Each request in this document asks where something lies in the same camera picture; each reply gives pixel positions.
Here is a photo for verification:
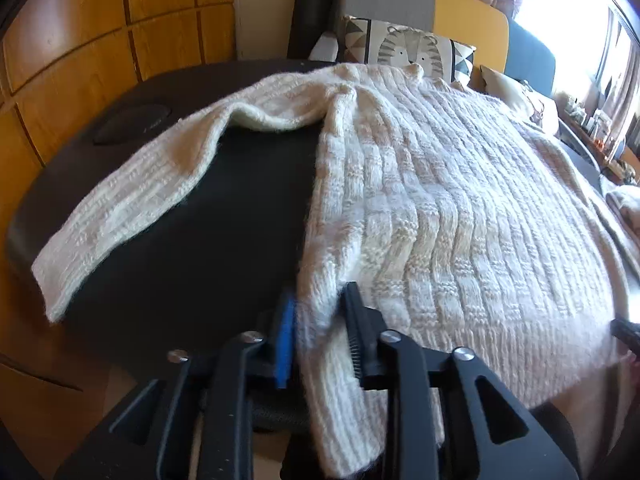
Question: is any cluttered wooden shelf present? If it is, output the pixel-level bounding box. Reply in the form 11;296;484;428
555;90;640;186

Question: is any white knit sweater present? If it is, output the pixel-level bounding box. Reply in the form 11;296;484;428
31;62;633;478

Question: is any window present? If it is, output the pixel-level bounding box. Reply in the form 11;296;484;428
510;0;640;126

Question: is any tiger print cushion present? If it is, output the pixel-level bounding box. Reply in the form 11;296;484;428
342;16;477;83

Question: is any deer print cushion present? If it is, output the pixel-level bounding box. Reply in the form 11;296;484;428
480;64;558;133

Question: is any wooden cabinet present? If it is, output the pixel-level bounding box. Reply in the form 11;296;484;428
0;0;238;396

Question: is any black rolled mat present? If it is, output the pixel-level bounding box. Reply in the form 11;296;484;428
287;0;346;61

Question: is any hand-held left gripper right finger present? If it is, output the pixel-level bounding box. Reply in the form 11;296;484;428
345;282;581;480

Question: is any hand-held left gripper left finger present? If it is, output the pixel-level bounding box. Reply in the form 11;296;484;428
52;291;298;480

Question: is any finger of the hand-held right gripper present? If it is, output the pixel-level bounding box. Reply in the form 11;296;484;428
611;319;640;356

